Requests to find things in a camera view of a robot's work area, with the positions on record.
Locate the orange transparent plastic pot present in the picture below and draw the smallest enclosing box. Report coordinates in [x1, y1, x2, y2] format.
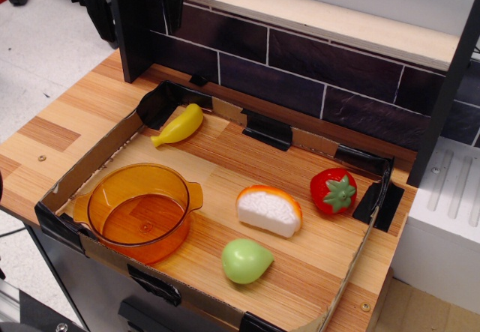
[73, 163, 203, 265]

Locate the dark brick backsplash panel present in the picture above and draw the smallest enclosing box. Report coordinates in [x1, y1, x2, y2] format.
[144, 0, 480, 152]

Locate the black vertical post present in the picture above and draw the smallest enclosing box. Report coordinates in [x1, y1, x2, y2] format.
[112, 0, 154, 83]
[407, 0, 479, 187]

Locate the green toy pear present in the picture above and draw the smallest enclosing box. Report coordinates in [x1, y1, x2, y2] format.
[221, 238, 275, 284]

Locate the white ridged appliance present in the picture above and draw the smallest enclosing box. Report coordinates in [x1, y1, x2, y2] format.
[392, 138, 479, 313]

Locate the black vertical post right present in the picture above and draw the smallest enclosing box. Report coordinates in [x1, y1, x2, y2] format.
[407, 0, 479, 187]

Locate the yellow toy banana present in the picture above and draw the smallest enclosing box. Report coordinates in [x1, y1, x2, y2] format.
[151, 103, 203, 147]

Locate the salmon sushi toy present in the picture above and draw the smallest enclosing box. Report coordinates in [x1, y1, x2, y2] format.
[235, 185, 303, 238]

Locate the black vertical post left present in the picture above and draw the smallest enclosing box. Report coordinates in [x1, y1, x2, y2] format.
[112, 0, 154, 83]

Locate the red toy strawberry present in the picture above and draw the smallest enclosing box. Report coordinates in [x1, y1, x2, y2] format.
[310, 168, 357, 214]

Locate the cardboard fence with black tape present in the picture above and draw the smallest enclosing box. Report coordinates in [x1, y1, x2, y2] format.
[35, 81, 412, 331]

